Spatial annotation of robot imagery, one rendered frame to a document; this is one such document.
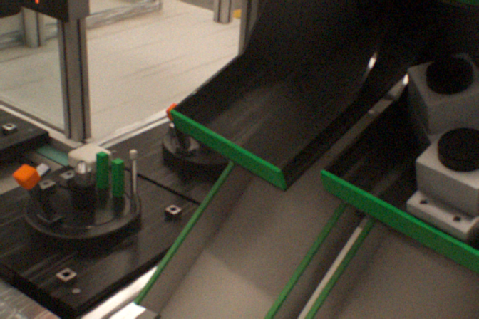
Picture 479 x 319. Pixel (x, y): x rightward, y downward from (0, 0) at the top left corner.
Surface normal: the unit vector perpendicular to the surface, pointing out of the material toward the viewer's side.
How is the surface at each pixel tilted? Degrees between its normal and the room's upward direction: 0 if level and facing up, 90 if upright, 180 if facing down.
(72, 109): 90
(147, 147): 0
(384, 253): 45
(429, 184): 115
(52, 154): 0
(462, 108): 105
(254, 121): 25
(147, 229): 0
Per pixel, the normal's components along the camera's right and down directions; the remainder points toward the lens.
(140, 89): 0.07, -0.87
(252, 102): -0.24, -0.67
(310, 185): -0.46, -0.41
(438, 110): 0.12, 0.69
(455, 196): -0.69, 0.63
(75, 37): 0.80, 0.34
